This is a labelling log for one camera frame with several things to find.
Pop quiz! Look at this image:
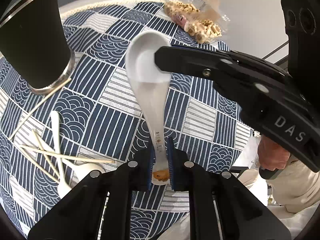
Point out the wooden chopstick long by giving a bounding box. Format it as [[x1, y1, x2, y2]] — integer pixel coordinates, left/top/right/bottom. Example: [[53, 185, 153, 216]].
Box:
[[19, 144, 116, 164]]

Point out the white ceramic soup spoon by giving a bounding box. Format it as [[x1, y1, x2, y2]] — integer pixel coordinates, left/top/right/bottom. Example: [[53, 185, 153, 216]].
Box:
[[125, 31, 171, 186]]

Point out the white forearm sleeve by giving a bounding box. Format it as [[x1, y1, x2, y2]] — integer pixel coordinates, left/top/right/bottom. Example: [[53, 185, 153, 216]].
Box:
[[267, 160, 319, 213]]

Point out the right hand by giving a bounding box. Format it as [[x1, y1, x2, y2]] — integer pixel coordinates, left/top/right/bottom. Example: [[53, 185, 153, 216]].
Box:
[[258, 135, 290, 171]]

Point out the wooden chopstick short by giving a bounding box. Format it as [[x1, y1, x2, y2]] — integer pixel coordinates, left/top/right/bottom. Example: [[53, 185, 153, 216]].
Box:
[[28, 152, 60, 183]]

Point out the clear box of cookies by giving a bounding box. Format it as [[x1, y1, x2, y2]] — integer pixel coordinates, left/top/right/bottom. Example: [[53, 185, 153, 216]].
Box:
[[163, 0, 230, 44]]

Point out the blue white patterned tablecloth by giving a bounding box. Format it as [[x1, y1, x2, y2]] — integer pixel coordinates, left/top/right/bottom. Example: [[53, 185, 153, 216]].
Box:
[[1, 1, 252, 237]]

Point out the wooden chopstick crossed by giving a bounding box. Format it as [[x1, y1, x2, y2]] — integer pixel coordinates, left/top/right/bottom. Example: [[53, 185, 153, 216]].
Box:
[[32, 129, 61, 178]]

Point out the black metal utensil cup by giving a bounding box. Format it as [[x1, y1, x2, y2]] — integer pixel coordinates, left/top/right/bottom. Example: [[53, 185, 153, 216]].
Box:
[[1, 0, 75, 95]]

